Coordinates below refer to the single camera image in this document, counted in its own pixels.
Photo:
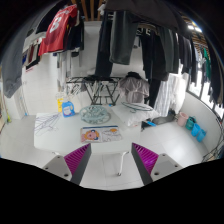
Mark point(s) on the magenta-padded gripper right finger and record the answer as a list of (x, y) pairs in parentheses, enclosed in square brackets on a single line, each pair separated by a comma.
[(146, 159)]

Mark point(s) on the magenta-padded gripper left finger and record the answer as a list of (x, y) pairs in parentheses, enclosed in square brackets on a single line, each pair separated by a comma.
[(77, 159)]

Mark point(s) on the cartoon print towel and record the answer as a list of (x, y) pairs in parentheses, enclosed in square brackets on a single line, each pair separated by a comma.
[(100, 134)]

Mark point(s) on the white table leg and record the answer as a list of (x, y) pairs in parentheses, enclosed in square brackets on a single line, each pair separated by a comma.
[(121, 163)]

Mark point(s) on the small blue tool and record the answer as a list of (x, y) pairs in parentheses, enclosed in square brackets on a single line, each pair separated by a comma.
[(150, 123)]

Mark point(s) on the black bag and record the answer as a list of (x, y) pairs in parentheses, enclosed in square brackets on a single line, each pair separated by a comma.
[(163, 120)]

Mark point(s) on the white pillow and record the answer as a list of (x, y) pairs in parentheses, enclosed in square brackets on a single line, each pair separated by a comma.
[(133, 116)]

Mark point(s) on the pale green round clip hanger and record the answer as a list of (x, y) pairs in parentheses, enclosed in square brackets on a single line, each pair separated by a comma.
[(95, 115)]

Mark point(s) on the blue detergent bottle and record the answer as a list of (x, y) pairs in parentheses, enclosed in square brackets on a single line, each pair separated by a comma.
[(68, 109)]

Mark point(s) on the dark hoop hanger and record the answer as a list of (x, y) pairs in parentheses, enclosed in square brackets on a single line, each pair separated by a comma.
[(136, 106)]

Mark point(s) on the pink bucket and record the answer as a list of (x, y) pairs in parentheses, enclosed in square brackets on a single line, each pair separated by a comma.
[(182, 119)]

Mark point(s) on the teal bucket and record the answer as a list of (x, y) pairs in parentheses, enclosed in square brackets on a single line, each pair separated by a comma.
[(190, 123)]

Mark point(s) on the yellow bottle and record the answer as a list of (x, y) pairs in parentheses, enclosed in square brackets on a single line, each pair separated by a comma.
[(59, 105)]

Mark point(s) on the white striped hanging cloth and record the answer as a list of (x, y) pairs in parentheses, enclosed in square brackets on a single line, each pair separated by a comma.
[(168, 95)]

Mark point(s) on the grey shirt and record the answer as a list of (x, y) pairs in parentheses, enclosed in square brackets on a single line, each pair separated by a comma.
[(134, 88)]

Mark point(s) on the black folding drying rack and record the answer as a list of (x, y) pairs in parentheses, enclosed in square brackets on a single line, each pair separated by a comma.
[(100, 90)]

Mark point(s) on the row of hanging clothes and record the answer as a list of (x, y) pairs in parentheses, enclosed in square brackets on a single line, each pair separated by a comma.
[(123, 36)]

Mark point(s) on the red sports jersey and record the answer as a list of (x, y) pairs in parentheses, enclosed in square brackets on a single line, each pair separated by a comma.
[(58, 30)]

